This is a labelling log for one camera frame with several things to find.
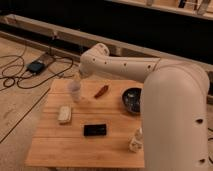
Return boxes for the clear plastic cup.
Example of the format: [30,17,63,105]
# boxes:
[68,81,81,102]

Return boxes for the red brown sausage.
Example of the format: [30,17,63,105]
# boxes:
[94,85,109,99]

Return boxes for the black rectangular box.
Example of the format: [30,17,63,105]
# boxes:
[84,124,107,136]

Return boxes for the beige sponge block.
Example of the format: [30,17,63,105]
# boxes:
[58,106,72,124]

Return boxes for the black floor cables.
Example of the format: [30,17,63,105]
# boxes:
[0,42,81,90]

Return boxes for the blue power adapter box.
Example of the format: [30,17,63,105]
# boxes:
[27,61,45,74]

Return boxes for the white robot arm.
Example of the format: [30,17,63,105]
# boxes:
[80,43,210,171]

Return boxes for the small white bottle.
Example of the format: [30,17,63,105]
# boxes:
[129,128,143,153]

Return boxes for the dark bowl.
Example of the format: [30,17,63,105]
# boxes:
[122,87,142,115]

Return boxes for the wooden table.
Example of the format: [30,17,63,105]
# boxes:
[26,79,144,168]

